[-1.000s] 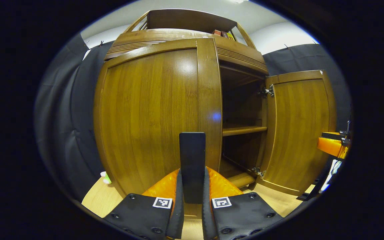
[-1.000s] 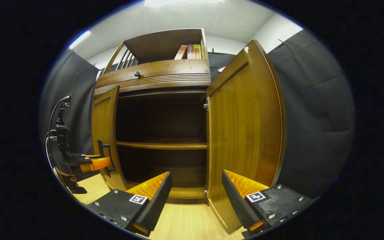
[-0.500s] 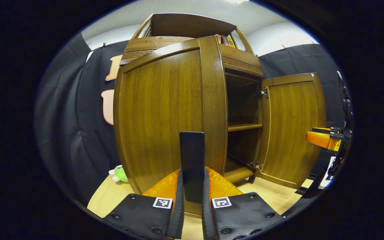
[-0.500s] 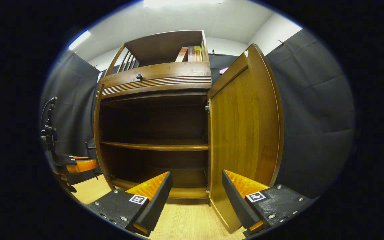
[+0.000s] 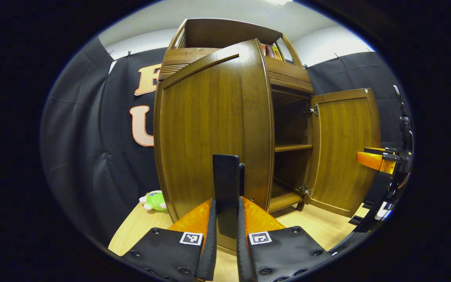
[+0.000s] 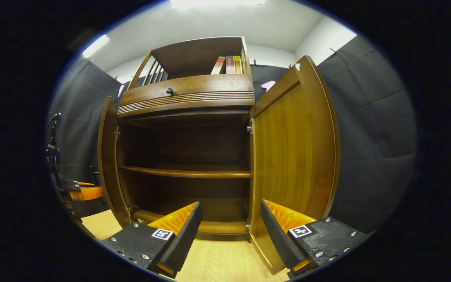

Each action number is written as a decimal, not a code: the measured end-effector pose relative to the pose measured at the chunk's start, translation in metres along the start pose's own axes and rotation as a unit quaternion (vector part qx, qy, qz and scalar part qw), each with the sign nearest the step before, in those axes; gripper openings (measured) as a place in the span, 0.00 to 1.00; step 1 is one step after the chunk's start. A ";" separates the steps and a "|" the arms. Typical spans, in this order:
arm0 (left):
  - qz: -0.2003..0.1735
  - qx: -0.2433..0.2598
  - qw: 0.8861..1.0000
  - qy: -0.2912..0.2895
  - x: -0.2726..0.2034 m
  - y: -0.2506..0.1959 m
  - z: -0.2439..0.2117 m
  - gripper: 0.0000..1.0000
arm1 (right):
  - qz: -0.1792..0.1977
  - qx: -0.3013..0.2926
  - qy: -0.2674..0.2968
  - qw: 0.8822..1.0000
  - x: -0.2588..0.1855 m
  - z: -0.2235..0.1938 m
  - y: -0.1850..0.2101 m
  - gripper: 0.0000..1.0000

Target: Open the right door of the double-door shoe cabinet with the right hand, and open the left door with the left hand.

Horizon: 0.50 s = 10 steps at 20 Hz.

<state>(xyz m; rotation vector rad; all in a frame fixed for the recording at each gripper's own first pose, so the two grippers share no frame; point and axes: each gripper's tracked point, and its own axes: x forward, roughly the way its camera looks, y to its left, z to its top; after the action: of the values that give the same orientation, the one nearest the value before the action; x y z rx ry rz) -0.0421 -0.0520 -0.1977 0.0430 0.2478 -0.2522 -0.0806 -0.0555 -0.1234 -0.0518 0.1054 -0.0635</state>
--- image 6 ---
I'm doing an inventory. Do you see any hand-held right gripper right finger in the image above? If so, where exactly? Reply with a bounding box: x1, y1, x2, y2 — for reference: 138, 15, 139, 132
260, 199, 375, 278

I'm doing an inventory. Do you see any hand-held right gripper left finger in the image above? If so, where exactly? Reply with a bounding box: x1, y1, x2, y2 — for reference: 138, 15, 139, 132
101, 201, 204, 279

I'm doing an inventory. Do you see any wooden cabinet door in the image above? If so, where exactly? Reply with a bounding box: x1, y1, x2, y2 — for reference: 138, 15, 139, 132
248, 55, 341, 275
97, 96, 134, 228

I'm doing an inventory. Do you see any wooden double-door shoe cabinet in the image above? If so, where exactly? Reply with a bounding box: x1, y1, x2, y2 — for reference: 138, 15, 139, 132
97, 36, 341, 275

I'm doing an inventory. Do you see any ceiling light panel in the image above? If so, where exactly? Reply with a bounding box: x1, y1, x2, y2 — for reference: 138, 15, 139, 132
82, 34, 110, 58
171, 0, 266, 10

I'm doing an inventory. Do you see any black backdrop cloth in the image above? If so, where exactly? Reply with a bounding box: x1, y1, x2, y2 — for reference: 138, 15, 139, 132
47, 34, 418, 233

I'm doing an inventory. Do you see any tan book with red band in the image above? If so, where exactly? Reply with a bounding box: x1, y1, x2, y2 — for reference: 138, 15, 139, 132
211, 56, 226, 75

